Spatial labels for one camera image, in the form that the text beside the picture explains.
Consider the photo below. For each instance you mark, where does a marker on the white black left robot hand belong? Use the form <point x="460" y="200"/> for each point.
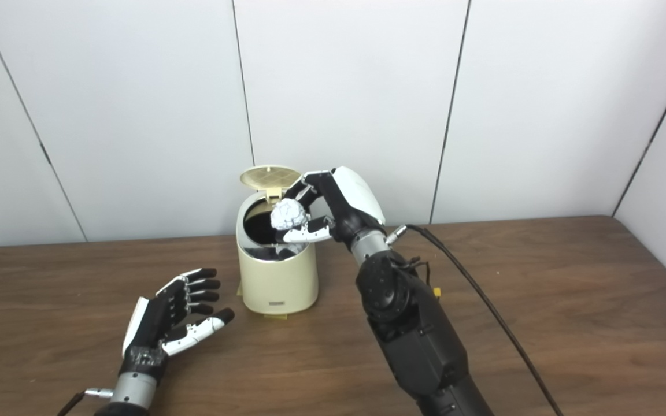
<point x="156" y="323"/>

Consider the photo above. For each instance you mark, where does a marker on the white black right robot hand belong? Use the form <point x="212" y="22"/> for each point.
<point x="350" y="199"/>

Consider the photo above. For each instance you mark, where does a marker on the white paper ball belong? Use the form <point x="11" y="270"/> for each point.
<point x="288" y="215"/>

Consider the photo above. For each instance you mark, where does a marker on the round cream bin lid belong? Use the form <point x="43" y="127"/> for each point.
<point x="269" y="176"/>

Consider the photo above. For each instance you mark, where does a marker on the cream-colored desktop bin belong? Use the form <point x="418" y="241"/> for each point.
<point x="278" y="283"/>

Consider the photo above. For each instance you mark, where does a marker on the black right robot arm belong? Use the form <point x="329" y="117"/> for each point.
<point x="414" y="329"/>

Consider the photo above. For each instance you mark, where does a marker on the yellow tape under bin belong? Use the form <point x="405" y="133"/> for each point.
<point x="275" y="316"/>

